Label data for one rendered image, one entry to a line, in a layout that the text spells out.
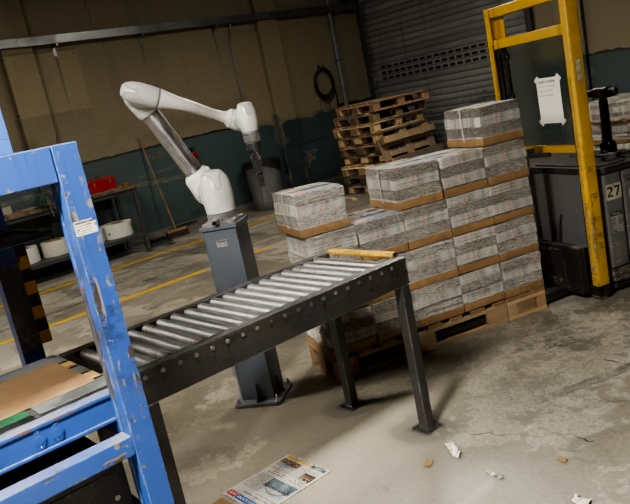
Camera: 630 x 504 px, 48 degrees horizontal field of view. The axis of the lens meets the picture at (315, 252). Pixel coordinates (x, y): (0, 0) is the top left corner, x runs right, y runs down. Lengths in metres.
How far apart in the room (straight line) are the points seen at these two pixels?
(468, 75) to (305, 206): 8.18
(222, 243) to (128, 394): 1.68
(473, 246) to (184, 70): 7.49
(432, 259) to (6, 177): 2.66
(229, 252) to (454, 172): 1.36
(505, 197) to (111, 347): 2.82
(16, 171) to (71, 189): 0.15
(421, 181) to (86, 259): 2.39
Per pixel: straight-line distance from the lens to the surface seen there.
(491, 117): 4.27
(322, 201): 3.74
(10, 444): 2.23
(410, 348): 3.16
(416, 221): 4.02
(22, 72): 9.98
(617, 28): 10.43
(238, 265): 3.69
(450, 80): 11.92
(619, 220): 4.70
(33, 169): 2.01
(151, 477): 2.26
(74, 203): 2.04
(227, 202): 3.68
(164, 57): 10.92
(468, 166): 4.18
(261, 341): 2.61
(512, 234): 4.38
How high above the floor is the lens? 1.54
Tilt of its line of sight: 12 degrees down
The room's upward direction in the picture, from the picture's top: 12 degrees counter-clockwise
